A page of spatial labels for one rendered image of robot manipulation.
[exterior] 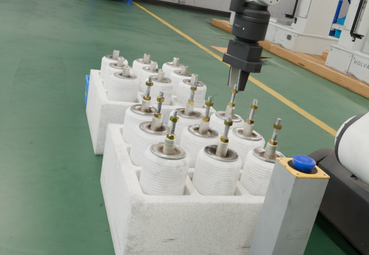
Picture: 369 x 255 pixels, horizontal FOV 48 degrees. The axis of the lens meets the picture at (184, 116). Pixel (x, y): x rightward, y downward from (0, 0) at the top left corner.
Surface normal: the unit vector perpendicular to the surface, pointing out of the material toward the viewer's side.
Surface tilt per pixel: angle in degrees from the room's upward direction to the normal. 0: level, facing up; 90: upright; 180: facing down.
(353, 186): 46
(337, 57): 90
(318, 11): 90
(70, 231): 0
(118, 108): 90
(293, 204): 90
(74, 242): 0
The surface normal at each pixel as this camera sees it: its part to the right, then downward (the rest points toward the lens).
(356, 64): -0.94, -0.07
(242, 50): -0.80, 0.06
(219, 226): 0.29, 0.37
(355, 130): -0.69, -0.56
